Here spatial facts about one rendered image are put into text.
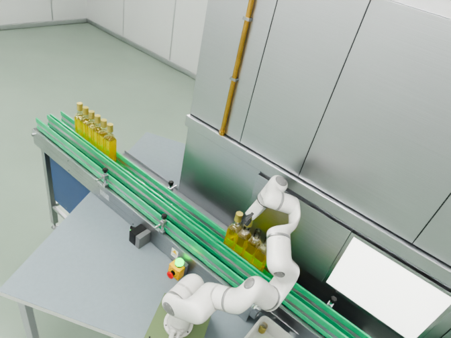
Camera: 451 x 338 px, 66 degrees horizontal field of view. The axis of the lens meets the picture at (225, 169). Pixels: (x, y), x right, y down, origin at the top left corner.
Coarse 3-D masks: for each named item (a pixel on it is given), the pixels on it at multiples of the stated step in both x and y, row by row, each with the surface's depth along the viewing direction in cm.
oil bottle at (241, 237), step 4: (240, 232) 162; (236, 236) 164; (240, 236) 162; (244, 236) 161; (248, 236) 161; (236, 240) 164; (240, 240) 163; (244, 240) 161; (236, 244) 166; (240, 244) 164; (244, 244) 162; (232, 248) 169; (236, 248) 167; (240, 248) 165; (236, 252) 168; (240, 252) 166
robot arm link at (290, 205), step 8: (288, 200) 133; (296, 200) 135; (280, 208) 133; (288, 208) 133; (296, 208) 133; (296, 216) 131; (288, 224) 126; (296, 224) 128; (272, 232) 123; (280, 232) 122; (288, 232) 124
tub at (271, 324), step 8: (264, 320) 158; (256, 328) 155; (272, 328) 157; (280, 328) 155; (248, 336) 149; (256, 336) 157; (264, 336) 158; (272, 336) 158; (280, 336) 156; (288, 336) 153
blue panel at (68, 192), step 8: (56, 168) 233; (56, 176) 238; (64, 176) 230; (72, 176) 222; (56, 184) 243; (64, 184) 235; (72, 184) 227; (80, 184) 220; (56, 192) 248; (64, 192) 240; (72, 192) 232; (80, 192) 225; (88, 192) 218; (56, 200) 254; (64, 200) 245; (72, 200) 236; (80, 200) 229; (64, 208) 250; (72, 208) 241
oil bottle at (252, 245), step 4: (252, 236) 161; (248, 240) 160; (252, 240) 159; (260, 240) 160; (248, 244) 160; (252, 244) 159; (256, 244) 158; (244, 248) 163; (248, 248) 161; (252, 248) 160; (256, 248) 159; (244, 252) 164; (248, 252) 163; (252, 252) 161; (244, 256) 165; (248, 256) 164; (252, 256) 162; (248, 260) 165
